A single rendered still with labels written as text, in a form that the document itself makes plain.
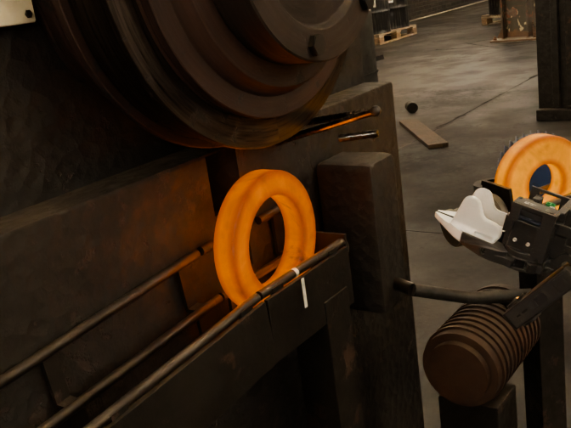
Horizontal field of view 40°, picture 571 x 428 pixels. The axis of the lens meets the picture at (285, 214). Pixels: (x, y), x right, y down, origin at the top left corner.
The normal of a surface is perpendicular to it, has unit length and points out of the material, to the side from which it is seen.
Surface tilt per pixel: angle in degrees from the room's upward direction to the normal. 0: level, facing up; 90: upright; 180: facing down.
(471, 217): 88
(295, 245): 63
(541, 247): 89
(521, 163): 90
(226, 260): 86
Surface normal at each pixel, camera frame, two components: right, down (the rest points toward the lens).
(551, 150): 0.33, 0.23
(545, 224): -0.58, 0.29
